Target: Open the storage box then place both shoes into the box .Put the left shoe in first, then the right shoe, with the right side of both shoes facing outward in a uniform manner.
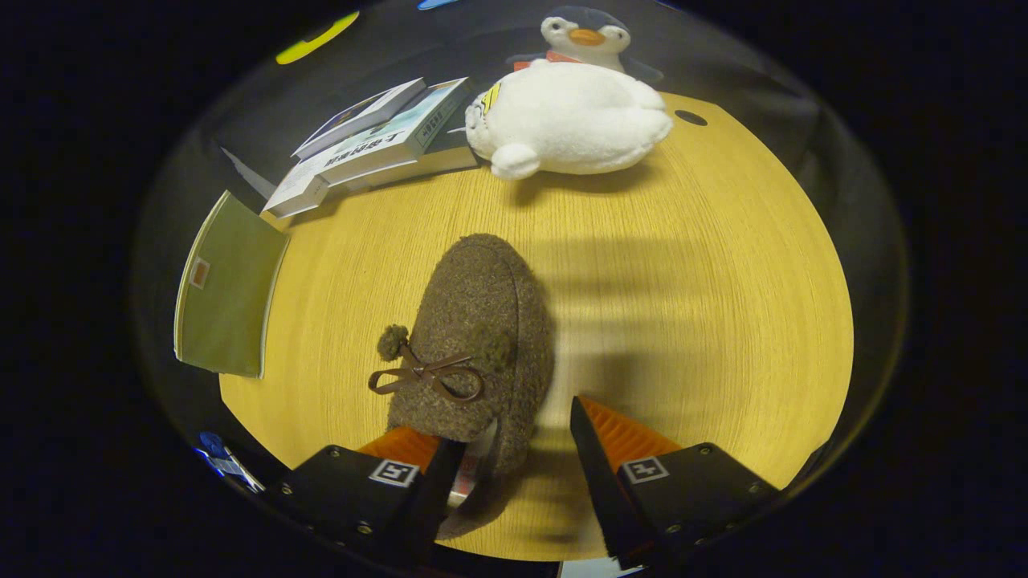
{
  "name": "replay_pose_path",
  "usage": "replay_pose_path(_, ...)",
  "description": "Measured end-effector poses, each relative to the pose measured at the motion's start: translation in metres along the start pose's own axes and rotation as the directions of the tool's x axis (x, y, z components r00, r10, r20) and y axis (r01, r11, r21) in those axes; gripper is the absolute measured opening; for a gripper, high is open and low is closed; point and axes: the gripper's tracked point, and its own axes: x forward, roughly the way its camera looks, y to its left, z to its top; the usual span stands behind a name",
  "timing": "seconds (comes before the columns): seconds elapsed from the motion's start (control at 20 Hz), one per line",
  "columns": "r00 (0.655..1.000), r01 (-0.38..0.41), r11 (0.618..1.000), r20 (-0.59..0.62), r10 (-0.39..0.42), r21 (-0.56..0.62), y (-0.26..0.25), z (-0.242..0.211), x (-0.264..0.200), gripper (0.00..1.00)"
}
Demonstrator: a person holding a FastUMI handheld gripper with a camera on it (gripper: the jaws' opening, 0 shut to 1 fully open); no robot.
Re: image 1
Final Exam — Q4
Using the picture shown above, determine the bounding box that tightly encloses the brown fuzzy shoe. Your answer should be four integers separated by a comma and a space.
368, 233, 557, 540

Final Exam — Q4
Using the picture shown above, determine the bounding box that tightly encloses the white text booklet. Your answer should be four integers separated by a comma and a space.
262, 165, 332, 219

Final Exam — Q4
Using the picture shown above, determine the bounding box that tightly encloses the black backdrop cloth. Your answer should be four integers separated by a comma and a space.
133, 0, 912, 515

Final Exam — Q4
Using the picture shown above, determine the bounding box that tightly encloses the dark-covered book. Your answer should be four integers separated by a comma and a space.
345, 144, 480, 193

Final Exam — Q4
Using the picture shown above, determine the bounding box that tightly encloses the white plush toy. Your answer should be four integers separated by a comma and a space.
464, 60, 674, 181

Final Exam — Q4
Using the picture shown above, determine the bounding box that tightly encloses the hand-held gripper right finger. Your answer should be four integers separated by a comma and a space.
569, 395, 784, 571

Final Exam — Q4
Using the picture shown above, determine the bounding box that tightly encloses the penguin plush toy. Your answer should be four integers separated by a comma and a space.
506, 6, 666, 85

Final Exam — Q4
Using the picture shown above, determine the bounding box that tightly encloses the book with pale sky cover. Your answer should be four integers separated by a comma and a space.
317, 77, 472, 187

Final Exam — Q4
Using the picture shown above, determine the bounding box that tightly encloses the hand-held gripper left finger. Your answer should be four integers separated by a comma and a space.
277, 425, 468, 567

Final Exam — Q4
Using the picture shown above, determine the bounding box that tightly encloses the pale green fabric storage box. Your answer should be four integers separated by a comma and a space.
173, 190, 291, 380

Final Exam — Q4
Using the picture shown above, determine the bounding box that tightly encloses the book with blue photo cover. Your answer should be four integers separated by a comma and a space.
291, 77, 428, 161

